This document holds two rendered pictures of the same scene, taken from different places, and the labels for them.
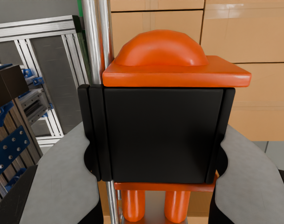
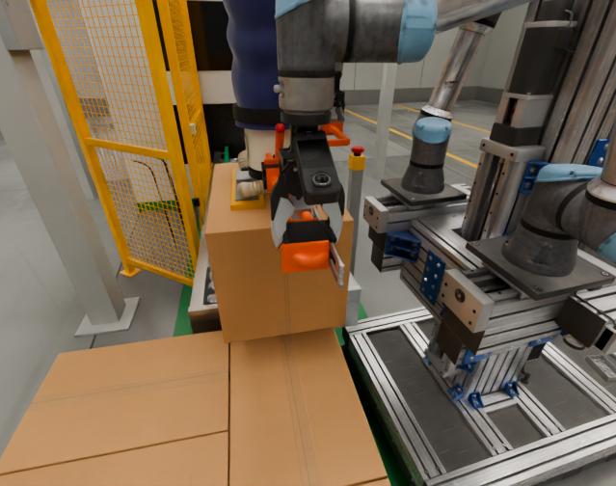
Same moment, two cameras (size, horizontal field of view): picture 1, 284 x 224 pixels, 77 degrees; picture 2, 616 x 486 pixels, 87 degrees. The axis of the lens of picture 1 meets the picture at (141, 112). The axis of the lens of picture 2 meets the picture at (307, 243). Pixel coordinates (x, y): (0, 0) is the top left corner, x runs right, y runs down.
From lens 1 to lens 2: 43 cm
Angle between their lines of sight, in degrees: 32
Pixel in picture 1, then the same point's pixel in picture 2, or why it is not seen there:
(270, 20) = not seen: outside the picture
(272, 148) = not seen: hidden behind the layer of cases
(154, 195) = not seen: hidden behind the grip
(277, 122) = (104, 370)
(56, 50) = (446, 445)
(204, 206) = (239, 238)
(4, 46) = (524, 437)
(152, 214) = (297, 215)
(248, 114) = (147, 374)
